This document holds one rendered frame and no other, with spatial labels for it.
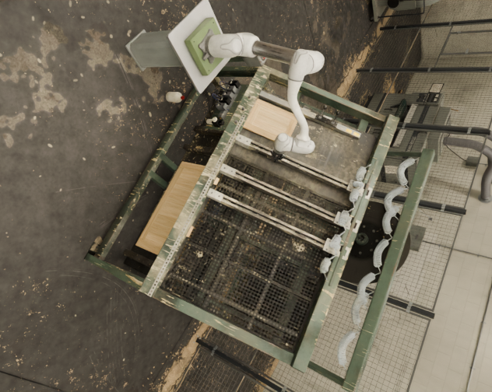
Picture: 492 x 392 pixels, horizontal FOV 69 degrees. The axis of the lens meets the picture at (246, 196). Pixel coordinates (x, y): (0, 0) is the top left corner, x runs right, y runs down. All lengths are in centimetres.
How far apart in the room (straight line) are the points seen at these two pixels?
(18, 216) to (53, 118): 77
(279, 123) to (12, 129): 203
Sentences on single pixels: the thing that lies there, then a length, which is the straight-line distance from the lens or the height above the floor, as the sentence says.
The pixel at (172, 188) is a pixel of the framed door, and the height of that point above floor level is 32.
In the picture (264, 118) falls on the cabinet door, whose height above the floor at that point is 100.
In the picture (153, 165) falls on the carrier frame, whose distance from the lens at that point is 342.
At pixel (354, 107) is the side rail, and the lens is 339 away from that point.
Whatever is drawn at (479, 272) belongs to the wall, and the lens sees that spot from 770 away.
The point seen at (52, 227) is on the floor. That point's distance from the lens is 325.
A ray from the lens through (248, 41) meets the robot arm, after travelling 285.
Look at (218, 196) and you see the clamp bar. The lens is 285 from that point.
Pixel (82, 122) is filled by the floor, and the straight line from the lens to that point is 321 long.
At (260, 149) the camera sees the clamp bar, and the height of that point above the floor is 111.
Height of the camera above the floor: 282
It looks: 35 degrees down
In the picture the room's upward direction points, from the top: 104 degrees clockwise
